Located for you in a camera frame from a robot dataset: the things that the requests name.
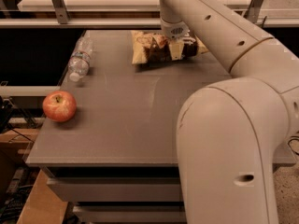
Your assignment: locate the black cable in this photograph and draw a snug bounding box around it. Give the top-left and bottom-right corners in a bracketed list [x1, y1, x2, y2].
[286, 135, 299, 157]

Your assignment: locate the brown chip bag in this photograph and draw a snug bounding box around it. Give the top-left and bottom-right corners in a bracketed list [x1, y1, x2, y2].
[131, 30, 208, 65]

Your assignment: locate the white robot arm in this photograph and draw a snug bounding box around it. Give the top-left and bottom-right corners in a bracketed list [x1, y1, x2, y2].
[160, 0, 299, 224]

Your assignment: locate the clear plastic water bottle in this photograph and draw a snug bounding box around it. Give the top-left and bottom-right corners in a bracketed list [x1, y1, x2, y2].
[68, 36, 93, 82]

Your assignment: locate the cardboard box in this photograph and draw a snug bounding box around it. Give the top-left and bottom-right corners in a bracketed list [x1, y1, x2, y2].
[17, 171, 67, 224]

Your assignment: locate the metal shelf frame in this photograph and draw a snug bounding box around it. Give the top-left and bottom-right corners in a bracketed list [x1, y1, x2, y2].
[1, 0, 299, 27]

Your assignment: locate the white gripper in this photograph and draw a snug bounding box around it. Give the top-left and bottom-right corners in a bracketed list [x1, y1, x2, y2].
[161, 20, 189, 61]

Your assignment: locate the red apple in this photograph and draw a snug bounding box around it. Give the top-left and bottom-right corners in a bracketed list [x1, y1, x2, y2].
[43, 91, 77, 122]

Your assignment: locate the grey drawer cabinet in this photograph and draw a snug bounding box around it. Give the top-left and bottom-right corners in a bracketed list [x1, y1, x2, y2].
[27, 31, 230, 224]

